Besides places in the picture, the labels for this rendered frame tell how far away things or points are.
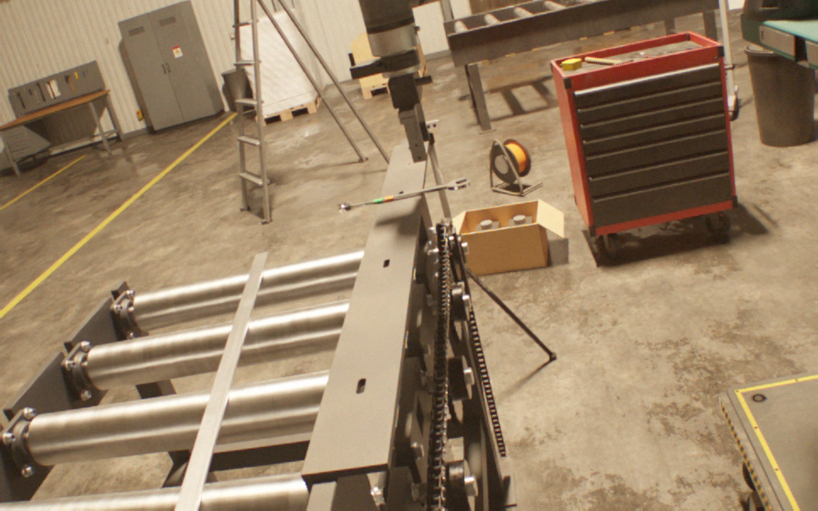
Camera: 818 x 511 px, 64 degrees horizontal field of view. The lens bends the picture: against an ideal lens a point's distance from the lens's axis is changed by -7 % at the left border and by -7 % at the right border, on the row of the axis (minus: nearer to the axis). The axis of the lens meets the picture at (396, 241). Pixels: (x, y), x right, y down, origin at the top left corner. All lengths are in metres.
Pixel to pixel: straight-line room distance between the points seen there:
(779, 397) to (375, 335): 1.40
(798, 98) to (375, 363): 4.12
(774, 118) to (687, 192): 1.44
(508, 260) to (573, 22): 3.11
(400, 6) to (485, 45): 4.92
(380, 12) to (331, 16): 10.06
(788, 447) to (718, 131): 1.84
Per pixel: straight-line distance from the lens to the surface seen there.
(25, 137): 12.77
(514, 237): 3.55
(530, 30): 6.21
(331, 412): 0.79
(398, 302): 0.97
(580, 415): 2.58
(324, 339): 1.61
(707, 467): 2.35
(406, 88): 1.25
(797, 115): 4.79
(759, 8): 1.59
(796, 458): 1.90
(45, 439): 1.65
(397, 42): 1.26
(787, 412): 2.04
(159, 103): 11.74
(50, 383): 1.87
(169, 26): 11.44
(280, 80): 9.36
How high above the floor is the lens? 1.60
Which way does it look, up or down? 22 degrees down
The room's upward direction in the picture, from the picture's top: 15 degrees counter-clockwise
